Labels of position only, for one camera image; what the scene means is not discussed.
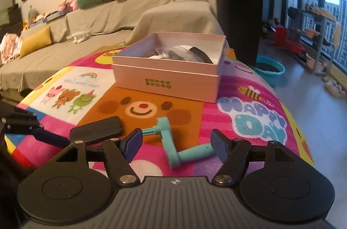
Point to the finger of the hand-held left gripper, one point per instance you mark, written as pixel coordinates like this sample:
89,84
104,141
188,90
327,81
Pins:
51,138
19,112

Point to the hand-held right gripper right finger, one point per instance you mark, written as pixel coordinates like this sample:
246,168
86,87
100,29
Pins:
220,146

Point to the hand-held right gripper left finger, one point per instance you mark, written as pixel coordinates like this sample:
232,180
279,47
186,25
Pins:
132,145

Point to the black case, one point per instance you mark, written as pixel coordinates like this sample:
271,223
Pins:
95,130

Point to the pink cardboard box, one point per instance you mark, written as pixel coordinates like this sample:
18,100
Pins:
162,82

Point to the black wedge nozzle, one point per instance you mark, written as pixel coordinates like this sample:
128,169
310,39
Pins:
200,55

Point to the clear plastic bag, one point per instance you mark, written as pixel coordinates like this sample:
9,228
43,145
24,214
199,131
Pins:
162,51

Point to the colourful cartoon play mat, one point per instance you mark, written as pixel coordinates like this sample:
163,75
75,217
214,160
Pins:
244,99

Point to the pink cloth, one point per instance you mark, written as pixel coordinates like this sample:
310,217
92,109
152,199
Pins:
9,47

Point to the yellow cushion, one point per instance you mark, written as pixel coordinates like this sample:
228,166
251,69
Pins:
35,42

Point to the blue plastic basin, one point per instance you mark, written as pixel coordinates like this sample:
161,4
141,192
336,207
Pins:
271,77

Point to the white plush toy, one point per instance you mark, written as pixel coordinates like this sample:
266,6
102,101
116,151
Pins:
80,38

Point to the dark furniture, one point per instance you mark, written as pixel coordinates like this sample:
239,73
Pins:
10,14

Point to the grey plush toy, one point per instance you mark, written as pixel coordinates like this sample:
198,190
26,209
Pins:
32,13

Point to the blue flat box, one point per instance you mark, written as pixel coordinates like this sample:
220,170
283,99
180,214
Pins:
54,16

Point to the small pink plush toy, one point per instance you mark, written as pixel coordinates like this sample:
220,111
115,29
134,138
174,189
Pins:
63,5

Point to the sofa with beige cover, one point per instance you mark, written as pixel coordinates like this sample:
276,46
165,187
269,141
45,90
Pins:
95,17

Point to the red basin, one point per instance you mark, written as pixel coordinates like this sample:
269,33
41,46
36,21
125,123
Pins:
296,49

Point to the red bucket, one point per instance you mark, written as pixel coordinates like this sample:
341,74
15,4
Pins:
281,36

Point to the pair of beige slippers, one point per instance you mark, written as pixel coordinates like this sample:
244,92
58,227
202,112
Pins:
334,88

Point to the dark curtain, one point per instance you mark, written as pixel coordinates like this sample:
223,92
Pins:
238,1

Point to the balcony shelf rack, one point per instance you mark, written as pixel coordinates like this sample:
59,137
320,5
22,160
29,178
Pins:
317,36

